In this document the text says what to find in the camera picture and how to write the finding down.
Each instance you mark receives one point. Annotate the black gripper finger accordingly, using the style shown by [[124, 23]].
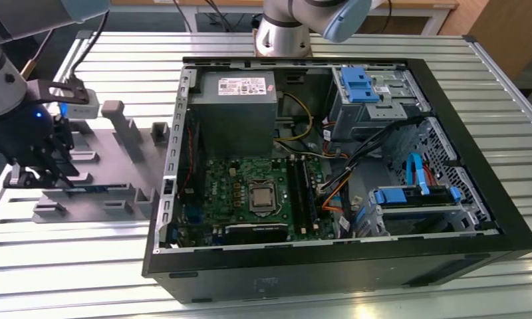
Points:
[[65, 133], [40, 154]]

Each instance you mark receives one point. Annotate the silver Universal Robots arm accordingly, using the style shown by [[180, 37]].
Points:
[[283, 40]]

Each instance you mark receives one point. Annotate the black RAM slot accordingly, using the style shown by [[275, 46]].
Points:
[[295, 199]]

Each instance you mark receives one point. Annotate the grey parts rack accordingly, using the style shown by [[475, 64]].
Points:
[[114, 172]]

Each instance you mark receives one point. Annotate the grey power supply unit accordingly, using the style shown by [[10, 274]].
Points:
[[230, 126]]

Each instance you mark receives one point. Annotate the green motherboard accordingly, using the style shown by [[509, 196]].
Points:
[[218, 199]]

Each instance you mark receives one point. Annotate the CPU socket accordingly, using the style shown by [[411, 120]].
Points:
[[261, 182]]

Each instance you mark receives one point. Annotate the silver CPU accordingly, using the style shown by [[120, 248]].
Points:
[[263, 197]]

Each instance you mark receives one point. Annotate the black graphics card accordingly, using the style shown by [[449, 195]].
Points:
[[257, 232]]

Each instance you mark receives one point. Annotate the blue plastic drive latch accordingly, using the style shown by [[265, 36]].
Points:
[[356, 86]]

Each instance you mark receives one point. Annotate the metal disk bay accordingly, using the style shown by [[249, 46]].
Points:
[[425, 210], [381, 113]]

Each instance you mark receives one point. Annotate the black PC case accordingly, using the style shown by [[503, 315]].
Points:
[[336, 276]]

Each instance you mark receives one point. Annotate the hard disk in blue carrier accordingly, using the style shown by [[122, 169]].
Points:
[[395, 196]]

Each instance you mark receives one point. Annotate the white framed wooden desk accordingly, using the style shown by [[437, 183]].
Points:
[[435, 23]]

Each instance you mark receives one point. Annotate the wooden cabinet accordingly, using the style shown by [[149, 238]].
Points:
[[509, 30]]

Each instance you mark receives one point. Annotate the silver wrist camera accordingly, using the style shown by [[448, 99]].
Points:
[[82, 109]]

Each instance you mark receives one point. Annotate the silver bracket with camera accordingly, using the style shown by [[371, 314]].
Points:
[[14, 176]]

